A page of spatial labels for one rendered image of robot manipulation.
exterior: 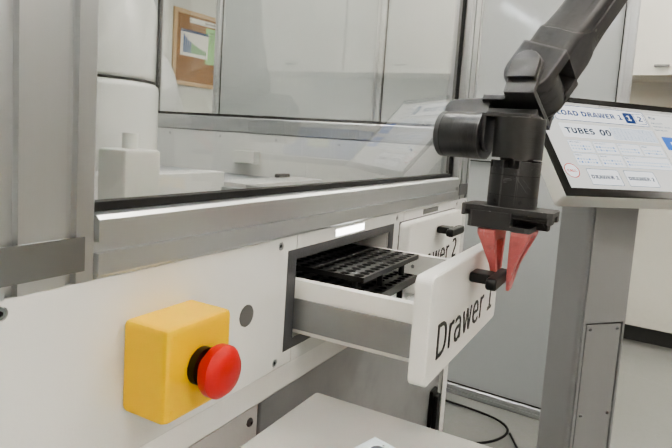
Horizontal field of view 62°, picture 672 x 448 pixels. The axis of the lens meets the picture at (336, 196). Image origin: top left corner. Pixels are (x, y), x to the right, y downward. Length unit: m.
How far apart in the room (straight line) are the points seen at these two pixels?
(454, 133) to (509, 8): 1.77
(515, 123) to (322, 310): 0.30
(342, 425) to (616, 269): 1.14
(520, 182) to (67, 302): 0.47
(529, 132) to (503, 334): 1.85
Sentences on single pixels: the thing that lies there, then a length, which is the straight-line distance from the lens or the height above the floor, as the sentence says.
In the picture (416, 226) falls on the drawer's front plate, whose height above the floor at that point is 0.92.
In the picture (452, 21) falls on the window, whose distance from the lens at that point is 1.13.
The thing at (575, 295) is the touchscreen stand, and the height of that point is 0.69.
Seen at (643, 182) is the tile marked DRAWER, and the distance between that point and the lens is 1.54.
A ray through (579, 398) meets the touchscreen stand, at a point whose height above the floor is 0.42.
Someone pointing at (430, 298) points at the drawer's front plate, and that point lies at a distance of 0.55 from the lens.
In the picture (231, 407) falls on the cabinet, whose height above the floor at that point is 0.78.
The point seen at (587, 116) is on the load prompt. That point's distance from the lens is 1.58.
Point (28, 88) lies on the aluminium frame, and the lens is 0.39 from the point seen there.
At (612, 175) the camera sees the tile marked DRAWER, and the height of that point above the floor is 1.01.
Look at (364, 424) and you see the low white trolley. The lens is 0.63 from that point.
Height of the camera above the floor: 1.05
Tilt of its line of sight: 6 degrees down
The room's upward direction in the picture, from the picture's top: 4 degrees clockwise
